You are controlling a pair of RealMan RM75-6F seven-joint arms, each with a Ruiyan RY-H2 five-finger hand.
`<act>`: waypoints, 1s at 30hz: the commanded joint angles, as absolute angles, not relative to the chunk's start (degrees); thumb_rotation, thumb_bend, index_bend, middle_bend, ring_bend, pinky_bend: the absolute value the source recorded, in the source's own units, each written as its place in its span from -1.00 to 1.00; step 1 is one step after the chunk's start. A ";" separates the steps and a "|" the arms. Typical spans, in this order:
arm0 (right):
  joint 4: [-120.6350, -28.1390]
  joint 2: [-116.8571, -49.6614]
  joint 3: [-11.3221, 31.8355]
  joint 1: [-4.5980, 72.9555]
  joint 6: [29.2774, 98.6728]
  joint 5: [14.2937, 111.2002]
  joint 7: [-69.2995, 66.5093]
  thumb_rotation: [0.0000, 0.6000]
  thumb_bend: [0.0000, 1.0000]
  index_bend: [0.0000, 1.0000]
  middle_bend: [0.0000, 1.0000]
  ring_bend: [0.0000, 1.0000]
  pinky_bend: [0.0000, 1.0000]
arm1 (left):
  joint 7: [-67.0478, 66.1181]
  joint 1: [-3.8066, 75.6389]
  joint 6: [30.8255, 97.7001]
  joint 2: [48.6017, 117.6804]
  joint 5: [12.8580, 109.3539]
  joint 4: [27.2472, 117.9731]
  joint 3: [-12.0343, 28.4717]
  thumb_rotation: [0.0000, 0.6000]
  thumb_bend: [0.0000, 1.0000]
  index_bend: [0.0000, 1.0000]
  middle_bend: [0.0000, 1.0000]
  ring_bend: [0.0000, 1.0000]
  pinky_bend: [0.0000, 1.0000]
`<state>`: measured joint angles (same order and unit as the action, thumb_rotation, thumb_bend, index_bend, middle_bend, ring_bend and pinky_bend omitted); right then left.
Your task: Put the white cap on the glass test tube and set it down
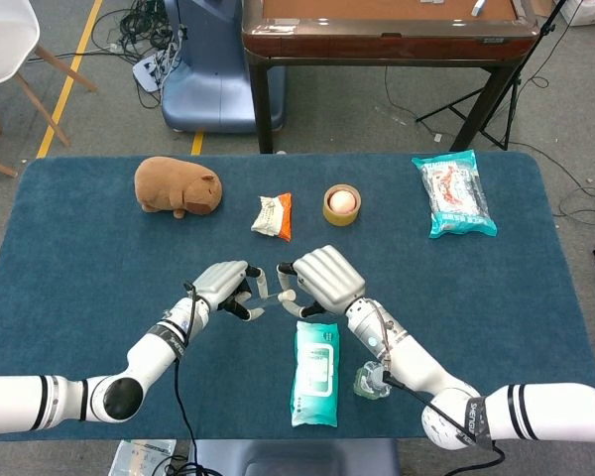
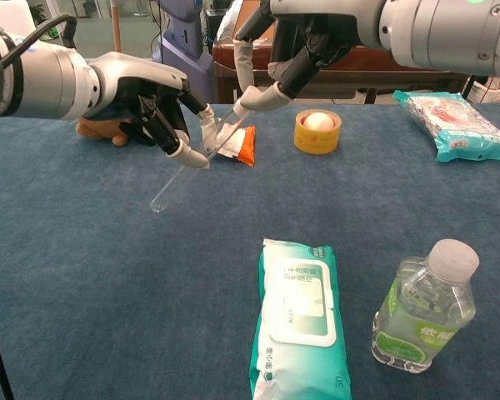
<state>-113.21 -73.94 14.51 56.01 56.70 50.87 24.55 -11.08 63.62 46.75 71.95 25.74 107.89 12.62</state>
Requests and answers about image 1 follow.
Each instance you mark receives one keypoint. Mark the brown capybara plush toy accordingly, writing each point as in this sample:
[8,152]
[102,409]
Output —
[173,186]

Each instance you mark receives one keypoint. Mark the clear water bottle green label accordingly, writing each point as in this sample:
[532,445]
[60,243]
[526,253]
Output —
[367,384]

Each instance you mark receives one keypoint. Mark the brown mahjong table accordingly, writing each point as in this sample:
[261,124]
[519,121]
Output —
[387,39]

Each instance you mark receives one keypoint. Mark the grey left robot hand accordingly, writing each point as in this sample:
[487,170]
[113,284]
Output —
[218,285]

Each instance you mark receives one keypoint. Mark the black tripod stand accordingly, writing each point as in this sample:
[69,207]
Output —
[493,124]

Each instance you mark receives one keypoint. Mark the blue table cloth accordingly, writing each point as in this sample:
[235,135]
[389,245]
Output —
[79,258]

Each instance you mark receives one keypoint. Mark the small white cap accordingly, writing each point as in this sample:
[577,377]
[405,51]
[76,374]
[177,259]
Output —
[287,296]

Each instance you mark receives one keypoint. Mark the transparent glass test tube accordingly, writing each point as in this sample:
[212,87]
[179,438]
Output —
[265,298]

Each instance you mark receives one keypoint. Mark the pale pink egg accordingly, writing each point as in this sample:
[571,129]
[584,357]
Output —
[342,201]

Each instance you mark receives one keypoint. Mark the white chair wooden legs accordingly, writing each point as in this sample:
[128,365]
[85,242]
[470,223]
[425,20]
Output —
[5,44]

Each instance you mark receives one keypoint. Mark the white mahjong tile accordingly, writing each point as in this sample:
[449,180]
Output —
[479,6]

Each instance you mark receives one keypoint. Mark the teal noodle package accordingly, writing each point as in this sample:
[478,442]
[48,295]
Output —
[456,198]

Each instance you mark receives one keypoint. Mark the blue grey machine base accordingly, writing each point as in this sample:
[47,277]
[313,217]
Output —
[213,79]

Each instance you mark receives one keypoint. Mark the white power strip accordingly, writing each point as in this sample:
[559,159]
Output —
[146,72]

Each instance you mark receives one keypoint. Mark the grey robot torso base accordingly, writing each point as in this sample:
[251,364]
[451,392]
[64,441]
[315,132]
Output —
[297,458]

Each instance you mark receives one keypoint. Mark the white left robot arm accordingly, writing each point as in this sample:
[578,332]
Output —
[149,352]

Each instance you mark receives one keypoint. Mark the yellow tape roll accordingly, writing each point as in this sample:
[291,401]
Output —
[341,219]

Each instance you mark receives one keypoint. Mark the white orange snack packet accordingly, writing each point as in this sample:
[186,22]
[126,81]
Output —
[270,215]

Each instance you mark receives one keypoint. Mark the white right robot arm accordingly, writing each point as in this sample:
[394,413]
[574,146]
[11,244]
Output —
[416,362]

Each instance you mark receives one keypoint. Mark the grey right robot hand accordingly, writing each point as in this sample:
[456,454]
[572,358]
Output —
[329,280]

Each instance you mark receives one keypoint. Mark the clear plastic bag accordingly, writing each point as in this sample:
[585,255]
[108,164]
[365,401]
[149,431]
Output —
[139,456]

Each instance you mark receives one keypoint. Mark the green wet wipes pack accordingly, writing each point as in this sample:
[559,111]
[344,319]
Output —
[315,377]

